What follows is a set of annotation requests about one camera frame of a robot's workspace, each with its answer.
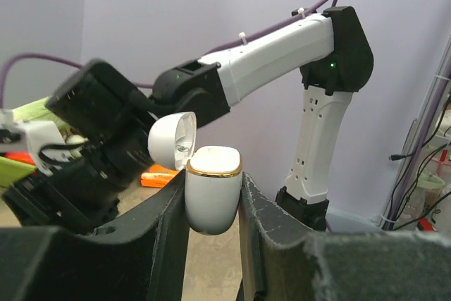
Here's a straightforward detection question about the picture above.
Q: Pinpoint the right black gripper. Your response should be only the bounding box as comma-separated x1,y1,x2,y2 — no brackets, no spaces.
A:
1,128,153,234

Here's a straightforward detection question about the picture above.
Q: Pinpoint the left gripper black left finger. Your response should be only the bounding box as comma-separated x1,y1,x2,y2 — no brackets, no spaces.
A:
1,173,189,300

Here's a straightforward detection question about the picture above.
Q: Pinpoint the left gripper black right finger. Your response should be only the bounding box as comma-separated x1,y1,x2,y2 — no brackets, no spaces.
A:
239,175,450,300

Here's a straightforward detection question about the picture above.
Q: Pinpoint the white earbud charging case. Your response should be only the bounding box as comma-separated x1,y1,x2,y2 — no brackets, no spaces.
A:
147,111,243,235

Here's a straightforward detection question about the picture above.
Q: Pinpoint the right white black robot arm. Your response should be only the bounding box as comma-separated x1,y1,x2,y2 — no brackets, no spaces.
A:
1,6,373,235

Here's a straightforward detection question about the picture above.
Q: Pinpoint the orange carrot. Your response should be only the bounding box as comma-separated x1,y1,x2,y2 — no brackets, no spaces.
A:
4,152,35,166

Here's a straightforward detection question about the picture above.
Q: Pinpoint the green plastic basket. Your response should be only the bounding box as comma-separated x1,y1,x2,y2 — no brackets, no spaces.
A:
0,157,36,188

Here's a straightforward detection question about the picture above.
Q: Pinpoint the orange pink snack packet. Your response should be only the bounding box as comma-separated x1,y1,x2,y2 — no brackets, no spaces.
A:
140,164,178,188

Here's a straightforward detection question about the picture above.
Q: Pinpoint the long green white cabbage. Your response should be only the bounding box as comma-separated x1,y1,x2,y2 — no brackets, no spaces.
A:
13,97,70,130

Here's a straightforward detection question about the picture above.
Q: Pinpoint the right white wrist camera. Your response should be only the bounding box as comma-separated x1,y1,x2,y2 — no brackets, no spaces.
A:
1,109,87,176

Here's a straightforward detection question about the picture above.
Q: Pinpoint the background cables and rack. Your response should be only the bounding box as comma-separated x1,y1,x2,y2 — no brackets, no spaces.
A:
382,36,451,233

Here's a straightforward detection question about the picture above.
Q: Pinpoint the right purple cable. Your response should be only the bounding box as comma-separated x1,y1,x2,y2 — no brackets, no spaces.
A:
0,0,350,111

